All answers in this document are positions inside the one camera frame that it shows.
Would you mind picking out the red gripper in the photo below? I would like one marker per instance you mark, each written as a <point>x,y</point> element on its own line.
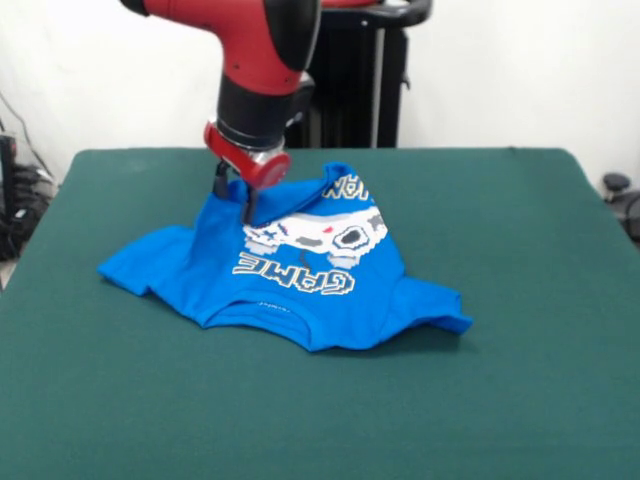
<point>260,170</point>

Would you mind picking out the blue shirt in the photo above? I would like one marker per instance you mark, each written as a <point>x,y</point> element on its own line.
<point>200,280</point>

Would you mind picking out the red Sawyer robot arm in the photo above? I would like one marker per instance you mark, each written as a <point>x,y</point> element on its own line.
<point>250,45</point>

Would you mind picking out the black office chair base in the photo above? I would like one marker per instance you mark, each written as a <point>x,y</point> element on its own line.
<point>627,205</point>
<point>30,195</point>

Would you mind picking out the black floor stand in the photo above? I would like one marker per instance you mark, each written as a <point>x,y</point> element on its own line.
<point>7,170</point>

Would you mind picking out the dark green table cloth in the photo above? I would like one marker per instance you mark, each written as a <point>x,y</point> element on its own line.
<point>125,400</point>

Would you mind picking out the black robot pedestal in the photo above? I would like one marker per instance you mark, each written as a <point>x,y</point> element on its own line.
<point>360,90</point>

